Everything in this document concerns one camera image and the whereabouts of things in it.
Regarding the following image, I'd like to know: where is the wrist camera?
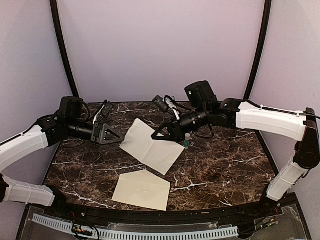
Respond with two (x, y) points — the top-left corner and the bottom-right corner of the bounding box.
(152, 95), (181, 120)
(92, 100), (114, 124)

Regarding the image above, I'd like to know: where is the white letter paper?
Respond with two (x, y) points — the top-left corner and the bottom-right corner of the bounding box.
(120, 118), (185, 176)

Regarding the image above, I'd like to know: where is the cream envelope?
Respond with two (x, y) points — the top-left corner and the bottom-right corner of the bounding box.
(111, 170), (171, 211)

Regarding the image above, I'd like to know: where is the black corner frame post right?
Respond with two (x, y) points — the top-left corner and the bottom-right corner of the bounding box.
(243, 0), (272, 100)

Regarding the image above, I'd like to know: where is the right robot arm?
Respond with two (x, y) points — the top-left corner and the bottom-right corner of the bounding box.
(151, 80), (320, 217)

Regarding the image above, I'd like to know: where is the black front rail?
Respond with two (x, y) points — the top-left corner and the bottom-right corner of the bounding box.
(27, 193), (298, 226)

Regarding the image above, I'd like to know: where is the black corner frame post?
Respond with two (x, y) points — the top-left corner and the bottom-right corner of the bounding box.
(243, 0), (272, 100)
(49, 0), (80, 97)

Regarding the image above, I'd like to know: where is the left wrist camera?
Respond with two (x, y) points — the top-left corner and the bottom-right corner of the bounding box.
(92, 100), (114, 124)

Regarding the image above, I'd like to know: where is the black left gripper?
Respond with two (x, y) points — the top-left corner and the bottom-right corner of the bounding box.
(67, 118), (125, 146)

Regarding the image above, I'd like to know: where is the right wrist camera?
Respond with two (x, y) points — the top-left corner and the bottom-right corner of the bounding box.
(152, 95), (181, 120)

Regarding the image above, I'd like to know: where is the black corner frame post left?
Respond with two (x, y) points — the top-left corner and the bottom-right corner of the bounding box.
(49, 0), (80, 97)

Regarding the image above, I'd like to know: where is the white slotted cable duct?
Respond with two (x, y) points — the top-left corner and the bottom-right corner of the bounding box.
(32, 213), (239, 240)

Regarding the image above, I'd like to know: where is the small glue bottle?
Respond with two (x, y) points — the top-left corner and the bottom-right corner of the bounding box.
(184, 133), (191, 149)

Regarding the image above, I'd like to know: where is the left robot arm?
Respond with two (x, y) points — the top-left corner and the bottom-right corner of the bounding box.
(0, 96), (125, 218)

